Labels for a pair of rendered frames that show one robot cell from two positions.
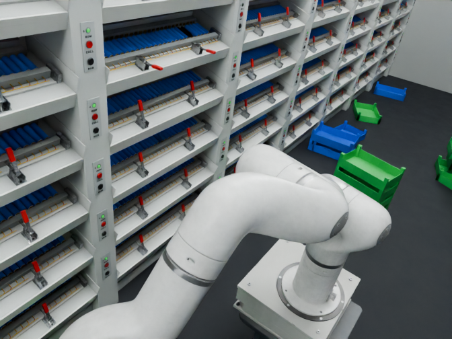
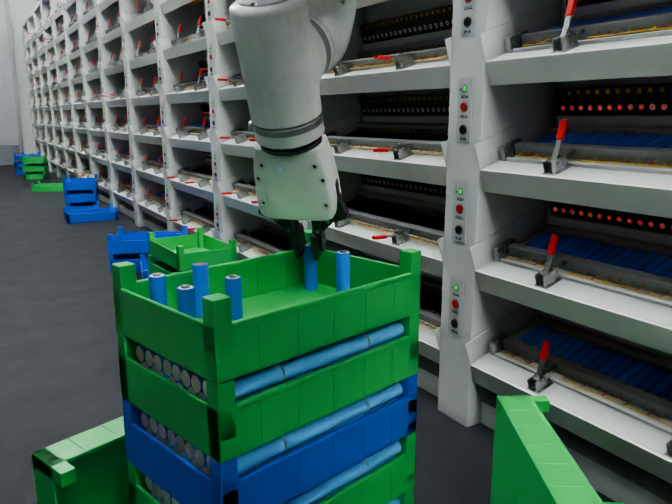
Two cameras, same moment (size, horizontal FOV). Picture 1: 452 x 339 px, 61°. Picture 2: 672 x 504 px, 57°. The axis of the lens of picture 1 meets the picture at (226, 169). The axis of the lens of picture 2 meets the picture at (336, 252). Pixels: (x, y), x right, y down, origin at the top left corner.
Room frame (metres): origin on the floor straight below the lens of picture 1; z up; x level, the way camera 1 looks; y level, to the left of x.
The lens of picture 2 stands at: (0.70, -0.46, 0.64)
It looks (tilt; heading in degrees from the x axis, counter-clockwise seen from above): 12 degrees down; 119
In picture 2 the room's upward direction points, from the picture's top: straight up
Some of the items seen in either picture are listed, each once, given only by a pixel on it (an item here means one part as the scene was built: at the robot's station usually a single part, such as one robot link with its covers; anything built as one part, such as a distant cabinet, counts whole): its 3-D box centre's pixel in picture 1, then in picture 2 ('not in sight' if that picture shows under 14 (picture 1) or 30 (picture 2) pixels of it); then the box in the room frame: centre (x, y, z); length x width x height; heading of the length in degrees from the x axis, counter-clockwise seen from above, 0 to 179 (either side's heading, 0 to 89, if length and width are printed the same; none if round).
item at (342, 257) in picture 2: not in sight; (343, 274); (0.34, 0.23, 0.44); 0.02 x 0.02 x 0.06
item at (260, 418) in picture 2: not in sight; (275, 353); (0.30, 0.12, 0.36); 0.30 x 0.20 x 0.08; 74
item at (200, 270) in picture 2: not in sight; (201, 290); (0.22, 0.08, 0.44); 0.02 x 0.02 x 0.06
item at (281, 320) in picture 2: not in sight; (274, 289); (0.30, 0.12, 0.44); 0.30 x 0.20 x 0.08; 74
